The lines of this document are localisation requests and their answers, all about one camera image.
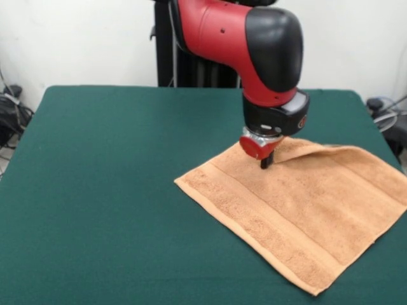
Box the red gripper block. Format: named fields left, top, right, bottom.
left=239, top=135, right=284, bottom=170

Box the tan terry towel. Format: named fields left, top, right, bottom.
left=174, top=136, right=407, bottom=297

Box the dark green table cloth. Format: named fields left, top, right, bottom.
left=0, top=85, right=407, bottom=305

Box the black equipment bundle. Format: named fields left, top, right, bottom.
left=0, top=94, right=35, bottom=149

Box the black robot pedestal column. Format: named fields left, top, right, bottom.
left=148, top=0, right=277, bottom=89

